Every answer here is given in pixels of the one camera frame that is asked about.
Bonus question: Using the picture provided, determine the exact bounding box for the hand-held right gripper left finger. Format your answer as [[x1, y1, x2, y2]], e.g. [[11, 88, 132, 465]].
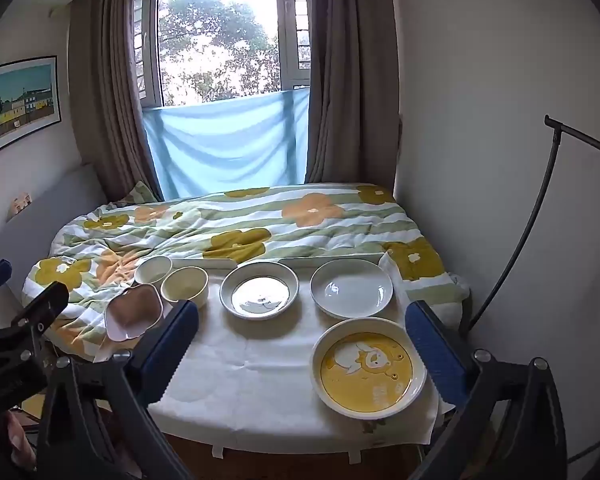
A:
[[37, 299, 201, 480]]

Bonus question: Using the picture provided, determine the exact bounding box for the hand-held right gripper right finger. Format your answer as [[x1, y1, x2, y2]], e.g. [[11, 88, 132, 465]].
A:
[[405, 301, 569, 480]]

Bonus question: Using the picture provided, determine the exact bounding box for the white plastic basin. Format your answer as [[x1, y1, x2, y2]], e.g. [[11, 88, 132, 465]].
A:
[[104, 283, 167, 342]]

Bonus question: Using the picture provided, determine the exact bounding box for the yellow bear print plate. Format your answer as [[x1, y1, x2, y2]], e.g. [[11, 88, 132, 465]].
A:
[[311, 317, 427, 421]]

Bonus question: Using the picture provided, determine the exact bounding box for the duck print plate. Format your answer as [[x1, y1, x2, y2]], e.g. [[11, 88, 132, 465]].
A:
[[220, 261, 300, 321]]

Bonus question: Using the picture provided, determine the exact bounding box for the plain white plate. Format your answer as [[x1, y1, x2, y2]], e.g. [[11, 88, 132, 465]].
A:
[[310, 259, 395, 320]]

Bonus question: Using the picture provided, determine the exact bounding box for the person's left hand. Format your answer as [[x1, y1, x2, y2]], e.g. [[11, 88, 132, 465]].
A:
[[4, 410, 37, 472]]

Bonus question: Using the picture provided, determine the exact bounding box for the cream round bowl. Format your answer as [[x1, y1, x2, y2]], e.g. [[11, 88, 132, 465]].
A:
[[160, 266, 210, 309]]

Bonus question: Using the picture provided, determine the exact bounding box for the small white bowl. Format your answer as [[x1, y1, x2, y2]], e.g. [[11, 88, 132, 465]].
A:
[[133, 255, 173, 286]]

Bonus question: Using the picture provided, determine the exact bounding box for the white tablecloth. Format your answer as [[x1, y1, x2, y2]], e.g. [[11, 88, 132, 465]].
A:
[[92, 260, 453, 448]]

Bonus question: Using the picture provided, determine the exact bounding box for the grey headboard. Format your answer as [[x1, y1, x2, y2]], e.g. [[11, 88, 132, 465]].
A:
[[0, 162, 106, 306]]

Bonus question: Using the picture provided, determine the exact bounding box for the floral striped blanket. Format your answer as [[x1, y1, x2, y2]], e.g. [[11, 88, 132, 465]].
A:
[[22, 182, 468, 361]]

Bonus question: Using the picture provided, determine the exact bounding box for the framed town picture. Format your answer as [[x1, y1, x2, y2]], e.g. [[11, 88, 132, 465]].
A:
[[0, 55, 62, 163]]

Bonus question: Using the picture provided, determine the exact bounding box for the light blue cloth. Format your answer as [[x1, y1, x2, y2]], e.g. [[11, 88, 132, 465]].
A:
[[142, 86, 311, 200]]

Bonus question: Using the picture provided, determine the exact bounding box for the brown curtain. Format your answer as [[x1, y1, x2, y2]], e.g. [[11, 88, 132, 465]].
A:
[[305, 0, 401, 186], [69, 0, 163, 201]]

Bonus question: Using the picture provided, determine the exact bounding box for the window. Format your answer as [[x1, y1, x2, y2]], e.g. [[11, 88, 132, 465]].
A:
[[132, 0, 313, 108]]

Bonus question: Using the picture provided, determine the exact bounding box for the black cable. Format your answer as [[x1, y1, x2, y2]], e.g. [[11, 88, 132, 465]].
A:
[[467, 115, 600, 331]]

